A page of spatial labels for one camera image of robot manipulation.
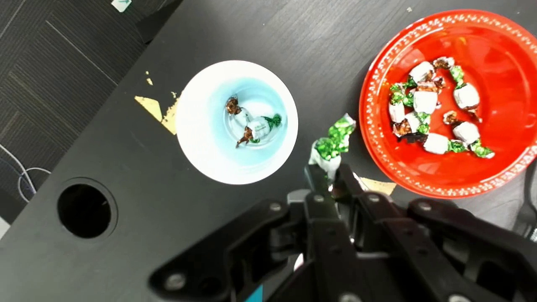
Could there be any empty teal plastic cup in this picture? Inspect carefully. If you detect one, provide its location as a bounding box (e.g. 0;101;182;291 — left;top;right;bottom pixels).
174;61;298;185

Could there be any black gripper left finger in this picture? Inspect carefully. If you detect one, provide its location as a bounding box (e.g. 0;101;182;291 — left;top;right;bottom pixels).
147;167;363;302

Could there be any brown white candy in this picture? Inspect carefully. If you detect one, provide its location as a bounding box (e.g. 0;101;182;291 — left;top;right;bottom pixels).
224;98;281;148

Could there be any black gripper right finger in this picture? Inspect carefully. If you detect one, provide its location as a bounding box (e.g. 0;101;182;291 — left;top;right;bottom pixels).
333;165;537;302

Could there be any pile of wrapped candies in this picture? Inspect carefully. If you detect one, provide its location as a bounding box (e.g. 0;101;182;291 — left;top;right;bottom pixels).
387;58;494;160

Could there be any white plastic fork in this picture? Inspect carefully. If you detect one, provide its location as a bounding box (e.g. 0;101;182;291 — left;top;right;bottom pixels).
513;160;537;242

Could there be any green white candy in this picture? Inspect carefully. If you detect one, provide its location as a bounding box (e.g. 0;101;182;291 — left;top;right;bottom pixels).
308;115;355;180

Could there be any red plastic bowl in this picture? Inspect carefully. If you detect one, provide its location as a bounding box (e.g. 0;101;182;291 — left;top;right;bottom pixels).
358;9;537;198

